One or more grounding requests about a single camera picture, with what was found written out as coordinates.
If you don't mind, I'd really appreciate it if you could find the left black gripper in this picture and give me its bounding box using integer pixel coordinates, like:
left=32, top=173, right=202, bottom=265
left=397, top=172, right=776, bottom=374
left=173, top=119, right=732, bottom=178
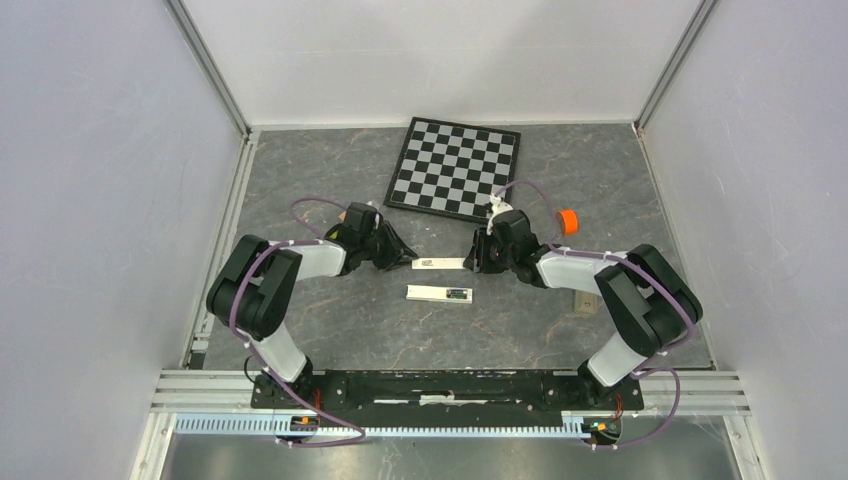
left=360, top=220, right=419, bottom=272

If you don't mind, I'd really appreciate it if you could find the white remote back cover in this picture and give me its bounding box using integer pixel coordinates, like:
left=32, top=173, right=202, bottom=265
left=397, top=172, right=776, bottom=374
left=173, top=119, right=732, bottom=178
left=411, top=257, right=464, bottom=270

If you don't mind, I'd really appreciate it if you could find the white rectangular bar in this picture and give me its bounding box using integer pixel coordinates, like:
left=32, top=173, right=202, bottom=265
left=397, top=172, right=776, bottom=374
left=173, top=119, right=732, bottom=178
left=405, top=285, right=473, bottom=304

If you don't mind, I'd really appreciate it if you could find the beige remote control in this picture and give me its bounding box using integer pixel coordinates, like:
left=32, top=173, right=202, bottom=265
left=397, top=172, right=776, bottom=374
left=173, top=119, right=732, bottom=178
left=574, top=290, right=600, bottom=316

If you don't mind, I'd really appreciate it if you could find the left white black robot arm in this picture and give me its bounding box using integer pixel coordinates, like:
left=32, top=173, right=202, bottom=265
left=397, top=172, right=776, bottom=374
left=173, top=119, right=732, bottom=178
left=205, top=202, right=419, bottom=408

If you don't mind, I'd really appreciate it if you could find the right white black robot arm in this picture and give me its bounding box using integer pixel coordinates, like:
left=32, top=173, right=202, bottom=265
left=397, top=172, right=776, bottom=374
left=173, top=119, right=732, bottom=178
left=463, top=210, right=704, bottom=408

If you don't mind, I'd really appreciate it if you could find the black white chessboard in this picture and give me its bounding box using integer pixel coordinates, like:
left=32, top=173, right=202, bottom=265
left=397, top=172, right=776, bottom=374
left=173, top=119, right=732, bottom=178
left=384, top=117, right=521, bottom=223

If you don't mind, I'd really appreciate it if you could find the orange tape roll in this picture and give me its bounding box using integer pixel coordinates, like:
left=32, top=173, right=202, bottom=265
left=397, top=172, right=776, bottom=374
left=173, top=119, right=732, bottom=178
left=556, top=209, right=579, bottom=235

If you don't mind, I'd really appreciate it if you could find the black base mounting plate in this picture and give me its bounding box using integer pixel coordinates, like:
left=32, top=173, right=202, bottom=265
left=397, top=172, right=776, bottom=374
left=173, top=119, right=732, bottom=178
left=250, top=369, right=645, bottom=429

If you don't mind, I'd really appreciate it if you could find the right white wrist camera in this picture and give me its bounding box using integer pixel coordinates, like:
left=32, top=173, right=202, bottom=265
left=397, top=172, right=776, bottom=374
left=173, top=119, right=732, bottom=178
left=486, top=194, right=513, bottom=235

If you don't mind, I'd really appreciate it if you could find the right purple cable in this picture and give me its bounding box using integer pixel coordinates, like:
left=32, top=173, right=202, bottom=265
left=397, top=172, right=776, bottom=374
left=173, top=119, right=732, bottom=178
left=491, top=178, right=701, bottom=449

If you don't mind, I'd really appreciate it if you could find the aluminium frame rail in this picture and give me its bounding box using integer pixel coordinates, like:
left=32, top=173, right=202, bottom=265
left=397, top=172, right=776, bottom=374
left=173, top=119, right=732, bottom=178
left=129, top=370, right=319, bottom=480

